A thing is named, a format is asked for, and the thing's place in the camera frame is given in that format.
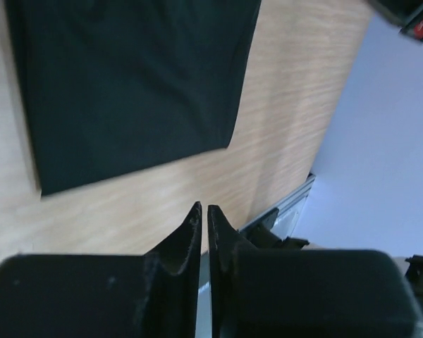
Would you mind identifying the aluminium frame rail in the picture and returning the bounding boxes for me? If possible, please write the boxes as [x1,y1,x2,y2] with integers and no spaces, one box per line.
[238,173,316,239]

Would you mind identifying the black t-shirt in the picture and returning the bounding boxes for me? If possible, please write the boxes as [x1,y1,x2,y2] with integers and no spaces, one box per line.
[5,0,261,196]

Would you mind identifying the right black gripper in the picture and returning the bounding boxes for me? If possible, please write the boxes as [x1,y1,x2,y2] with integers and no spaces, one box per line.
[368,0,423,42]

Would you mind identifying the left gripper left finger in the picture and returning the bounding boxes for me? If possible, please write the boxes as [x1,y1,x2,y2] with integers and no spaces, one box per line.
[0,203,202,337]

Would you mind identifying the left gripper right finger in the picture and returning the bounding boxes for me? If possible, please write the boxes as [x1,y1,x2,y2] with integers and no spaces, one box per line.
[207,205,423,337]

